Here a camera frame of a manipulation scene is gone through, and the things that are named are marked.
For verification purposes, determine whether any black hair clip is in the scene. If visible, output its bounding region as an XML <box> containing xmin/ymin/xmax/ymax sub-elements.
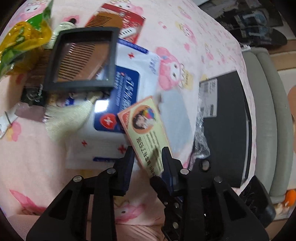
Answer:
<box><xmin>21</xmin><ymin>85</ymin><xmax>47</xmax><ymax>107</ymax></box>

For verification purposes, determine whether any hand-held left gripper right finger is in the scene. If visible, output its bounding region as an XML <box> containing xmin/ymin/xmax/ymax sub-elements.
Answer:
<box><xmin>161</xmin><ymin>146</ymin><xmax>270</xmax><ymax>241</ymax></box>

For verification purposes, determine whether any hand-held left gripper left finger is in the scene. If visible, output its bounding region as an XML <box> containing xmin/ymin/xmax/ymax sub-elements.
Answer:
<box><xmin>26</xmin><ymin>146</ymin><xmax>136</xmax><ymax>241</ymax></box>

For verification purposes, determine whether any tan wooden comb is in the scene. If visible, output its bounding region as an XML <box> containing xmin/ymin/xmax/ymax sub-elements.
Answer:
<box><xmin>55</xmin><ymin>11</ymin><xmax>123</xmax><ymax>80</ymax></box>

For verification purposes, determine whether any red envelope packet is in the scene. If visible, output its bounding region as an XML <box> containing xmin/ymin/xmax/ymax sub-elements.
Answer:
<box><xmin>84</xmin><ymin>3</ymin><xmax>146</xmax><ymax>44</ymax></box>

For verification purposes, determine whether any white cream tube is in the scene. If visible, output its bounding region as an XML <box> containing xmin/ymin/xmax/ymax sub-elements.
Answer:
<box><xmin>44</xmin><ymin>18</ymin><xmax>78</xmax><ymax>49</ymax></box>

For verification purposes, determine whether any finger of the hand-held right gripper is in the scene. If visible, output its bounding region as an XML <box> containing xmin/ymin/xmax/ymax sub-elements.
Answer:
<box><xmin>189</xmin><ymin>158</ymin><xmax>215</xmax><ymax>178</ymax></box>
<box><xmin>150</xmin><ymin>176</ymin><xmax>185</xmax><ymax>241</ymax></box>

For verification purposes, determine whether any dark brown comb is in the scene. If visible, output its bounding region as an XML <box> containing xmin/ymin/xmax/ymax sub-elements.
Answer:
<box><xmin>25</xmin><ymin>53</ymin><xmax>51</xmax><ymax>91</ymax></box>

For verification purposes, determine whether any clear bubble wrap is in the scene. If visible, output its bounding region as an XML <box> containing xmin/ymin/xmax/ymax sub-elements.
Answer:
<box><xmin>190</xmin><ymin>97</ymin><xmax>211</xmax><ymax>160</ymax></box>

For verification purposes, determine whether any dark grey shoe box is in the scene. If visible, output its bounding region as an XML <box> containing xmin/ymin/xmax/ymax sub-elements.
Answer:
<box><xmin>199</xmin><ymin>71</ymin><xmax>252</xmax><ymax>188</ymax></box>

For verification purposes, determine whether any orange plush toy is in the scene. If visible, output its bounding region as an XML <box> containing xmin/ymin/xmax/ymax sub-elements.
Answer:
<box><xmin>277</xmin><ymin>189</ymin><xmax>296</xmax><ymax>218</ymax></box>

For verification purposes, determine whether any white slotted plastic comb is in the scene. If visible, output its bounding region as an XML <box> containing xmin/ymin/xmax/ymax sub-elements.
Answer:
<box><xmin>119</xmin><ymin>27</ymin><xmax>139</xmax><ymax>39</ymax></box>

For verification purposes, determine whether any white blue wet wipes pack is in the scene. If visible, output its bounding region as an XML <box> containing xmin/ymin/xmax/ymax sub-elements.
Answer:
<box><xmin>65</xmin><ymin>38</ymin><xmax>197</xmax><ymax>169</ymax></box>

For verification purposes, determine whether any green yellow snack packet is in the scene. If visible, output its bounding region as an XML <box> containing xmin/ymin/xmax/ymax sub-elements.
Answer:
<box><xmin>0</xmin><ymin>0</ymin><xmax>53</xmax><ymax>77</ymax></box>

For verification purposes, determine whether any black square display frame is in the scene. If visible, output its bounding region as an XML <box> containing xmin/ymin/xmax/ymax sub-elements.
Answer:
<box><xmin>43</xmin><ymin>27</ymin><xmax>122</xmax><ymax>92</ymax></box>

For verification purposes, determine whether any tan paper card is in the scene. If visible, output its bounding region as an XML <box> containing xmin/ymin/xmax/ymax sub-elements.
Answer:
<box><xmin>117</xmin><ymin>96</ymin><xmax>171</xmax><ymax>179</ymax></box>

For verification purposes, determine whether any grey padded bed headboard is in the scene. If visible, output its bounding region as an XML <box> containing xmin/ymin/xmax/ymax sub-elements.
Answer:
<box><xmin>242</xmin><ymin>47</ymin><xmax>292</xmax><ymax>202</ymax></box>

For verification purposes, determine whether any black skateboard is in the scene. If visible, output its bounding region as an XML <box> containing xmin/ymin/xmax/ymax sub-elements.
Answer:
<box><xmin>239</xmin><ymin>25</ymin><xmax>288</xmax><ymax>49</ymax></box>

